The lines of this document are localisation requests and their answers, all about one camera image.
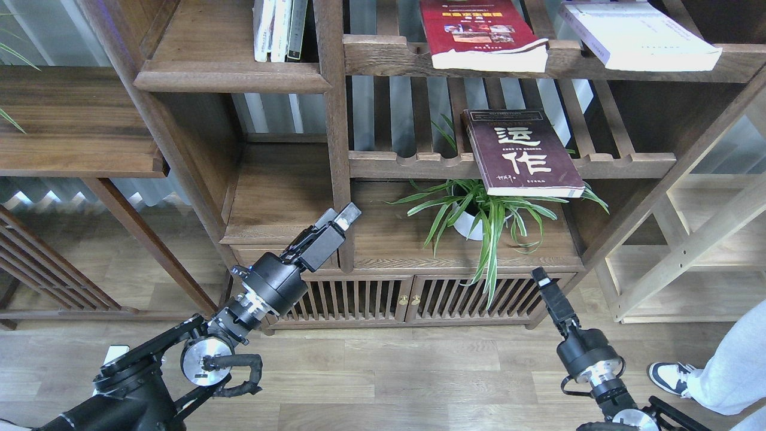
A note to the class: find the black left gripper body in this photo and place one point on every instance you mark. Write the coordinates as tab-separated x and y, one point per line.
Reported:
273	283

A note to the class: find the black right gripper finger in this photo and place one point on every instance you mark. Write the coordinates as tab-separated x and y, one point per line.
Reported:
547	285

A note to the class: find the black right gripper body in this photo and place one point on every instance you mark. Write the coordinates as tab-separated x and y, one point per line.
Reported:
586	354

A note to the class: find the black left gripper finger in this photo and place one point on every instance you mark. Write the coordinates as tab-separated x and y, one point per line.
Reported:
347	216
327	220

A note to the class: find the maroon book Chinese characters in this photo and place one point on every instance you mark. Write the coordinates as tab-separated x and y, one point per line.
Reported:
519	154

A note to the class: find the white lavender paperback book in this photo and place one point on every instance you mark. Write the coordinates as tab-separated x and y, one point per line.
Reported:
635	36

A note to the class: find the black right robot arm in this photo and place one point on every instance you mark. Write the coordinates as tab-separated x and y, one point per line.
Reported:
620	410

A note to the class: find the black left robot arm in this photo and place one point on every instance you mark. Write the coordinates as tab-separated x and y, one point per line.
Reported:
130	393

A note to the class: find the blue white sneaker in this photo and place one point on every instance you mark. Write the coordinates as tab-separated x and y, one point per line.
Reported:
671	377

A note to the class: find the white plant pot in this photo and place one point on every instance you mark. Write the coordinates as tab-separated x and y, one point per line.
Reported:
468	225

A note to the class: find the green spider plant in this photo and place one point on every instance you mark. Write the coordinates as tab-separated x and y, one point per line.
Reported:
498	214

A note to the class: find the dark wooden bookshelf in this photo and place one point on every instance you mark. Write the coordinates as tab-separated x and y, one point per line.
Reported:
262	148

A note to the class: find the white floor stand leg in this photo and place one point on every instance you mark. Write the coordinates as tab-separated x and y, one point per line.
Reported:
114	352

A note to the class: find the white upright book middle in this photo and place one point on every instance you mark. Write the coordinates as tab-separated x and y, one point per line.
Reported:
280	30

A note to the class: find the white upright book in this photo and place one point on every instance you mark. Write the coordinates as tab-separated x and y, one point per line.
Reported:
280	30
263	20

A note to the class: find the dark green upright book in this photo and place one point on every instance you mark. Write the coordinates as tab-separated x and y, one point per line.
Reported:
296	30

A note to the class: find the white upright book left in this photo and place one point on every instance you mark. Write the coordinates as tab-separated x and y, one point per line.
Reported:
263	20

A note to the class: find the red paperback book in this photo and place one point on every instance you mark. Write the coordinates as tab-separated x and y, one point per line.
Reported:
481	36

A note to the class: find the green leaf at left edge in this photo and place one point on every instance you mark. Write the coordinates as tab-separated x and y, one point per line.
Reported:
23	93

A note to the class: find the light wooden shelf frame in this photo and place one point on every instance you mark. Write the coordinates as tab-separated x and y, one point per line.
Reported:
709	266

